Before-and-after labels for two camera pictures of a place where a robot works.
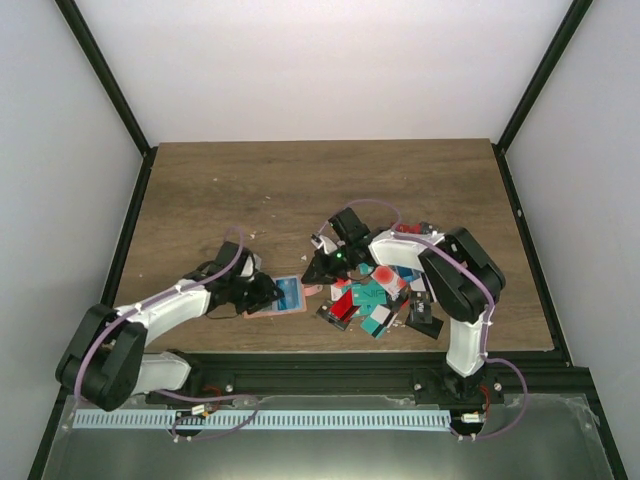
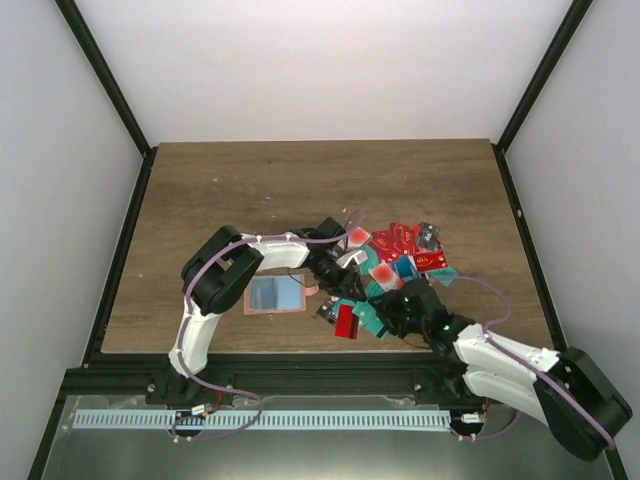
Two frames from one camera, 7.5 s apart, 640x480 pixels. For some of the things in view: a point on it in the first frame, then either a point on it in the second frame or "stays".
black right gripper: [324, 275] to [387, 308]
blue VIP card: [291, 289] stays
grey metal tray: [545, 437] stays
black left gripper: [265, 296] to [345, 284]
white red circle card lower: [385, 276] stays
